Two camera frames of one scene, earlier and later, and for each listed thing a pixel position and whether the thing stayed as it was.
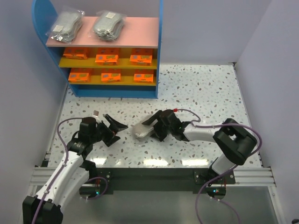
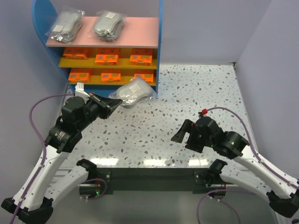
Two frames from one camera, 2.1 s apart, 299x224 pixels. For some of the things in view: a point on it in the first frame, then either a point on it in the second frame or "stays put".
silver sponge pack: (67, 23) stays put
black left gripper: (107, 131) to (103, 109)
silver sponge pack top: (141, 131) to (134, 92)
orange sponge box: (143, 78) stays put
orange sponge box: (110, 77) stays put
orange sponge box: (75, 53) stays put
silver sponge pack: (108, 25) stays put
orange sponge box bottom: (106, 59) stays put
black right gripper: (160, 127) to (190, 136)
